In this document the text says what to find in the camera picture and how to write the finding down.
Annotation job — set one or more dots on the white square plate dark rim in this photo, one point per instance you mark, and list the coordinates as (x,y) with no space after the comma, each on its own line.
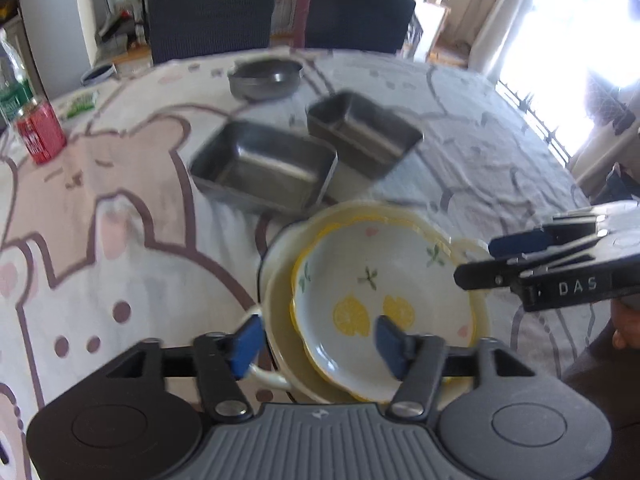
(265,260)

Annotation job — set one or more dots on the dark round bin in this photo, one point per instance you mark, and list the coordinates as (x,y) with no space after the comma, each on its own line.
(100,75)

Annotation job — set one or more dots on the hanging mesh bag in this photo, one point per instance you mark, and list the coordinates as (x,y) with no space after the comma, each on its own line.
(610,102)

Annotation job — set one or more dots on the green packet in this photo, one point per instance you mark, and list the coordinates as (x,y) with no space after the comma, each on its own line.
(82,104)

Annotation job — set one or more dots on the large rectangular steel tray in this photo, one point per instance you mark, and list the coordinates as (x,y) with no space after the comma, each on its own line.
(270,165)

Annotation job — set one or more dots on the person's right hand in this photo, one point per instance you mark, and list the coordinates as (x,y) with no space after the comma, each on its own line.
(627,327)

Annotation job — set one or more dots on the bear print tablecloth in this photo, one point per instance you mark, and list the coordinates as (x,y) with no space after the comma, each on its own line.
(125,240)

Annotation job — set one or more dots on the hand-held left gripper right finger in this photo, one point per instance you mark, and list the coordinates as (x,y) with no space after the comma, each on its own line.
(391,350)

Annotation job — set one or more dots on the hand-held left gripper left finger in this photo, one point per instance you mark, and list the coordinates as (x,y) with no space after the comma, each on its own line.
(245,350)

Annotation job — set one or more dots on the round steel bowl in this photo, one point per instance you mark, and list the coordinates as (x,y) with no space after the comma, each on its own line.
(265,80)

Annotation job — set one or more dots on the red soda can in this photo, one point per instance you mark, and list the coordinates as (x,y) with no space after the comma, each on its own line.
(40,132)

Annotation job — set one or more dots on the dark chair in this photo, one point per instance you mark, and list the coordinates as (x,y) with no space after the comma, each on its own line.
(210,20)
(360,15)

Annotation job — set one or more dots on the lemon print ceramic bowl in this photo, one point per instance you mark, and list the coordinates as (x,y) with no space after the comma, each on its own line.
(370,280)

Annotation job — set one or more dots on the small rectangular steel tray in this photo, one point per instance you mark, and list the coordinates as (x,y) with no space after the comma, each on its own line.
(370,130)

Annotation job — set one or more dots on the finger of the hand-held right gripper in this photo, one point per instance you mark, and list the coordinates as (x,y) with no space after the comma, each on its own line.
(485,275)
(520,244)

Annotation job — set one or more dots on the clear plastic bottle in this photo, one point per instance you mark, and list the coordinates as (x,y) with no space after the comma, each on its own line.
(12,80)

